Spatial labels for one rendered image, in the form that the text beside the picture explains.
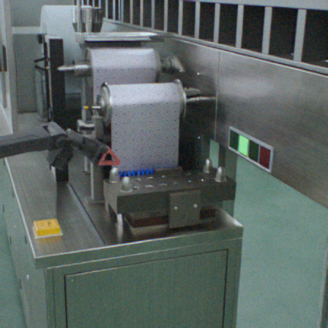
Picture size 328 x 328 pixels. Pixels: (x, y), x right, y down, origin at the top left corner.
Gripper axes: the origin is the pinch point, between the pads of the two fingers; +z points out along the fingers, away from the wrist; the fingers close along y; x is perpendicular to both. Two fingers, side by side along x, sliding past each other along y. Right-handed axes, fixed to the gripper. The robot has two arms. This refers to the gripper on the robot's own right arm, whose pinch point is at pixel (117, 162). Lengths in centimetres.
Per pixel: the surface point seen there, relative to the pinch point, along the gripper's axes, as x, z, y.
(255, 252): -30, 160, -108
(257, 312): -47, 131, -47
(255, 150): 25.4, 19.7, 36.8
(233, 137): 25.7, 19.6, 23.5
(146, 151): 7.5, 7.0, 0.2
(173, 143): 14.0, 14.8, 0.2
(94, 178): -9.7, -1.2, -7.8
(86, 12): 42, -17, -71
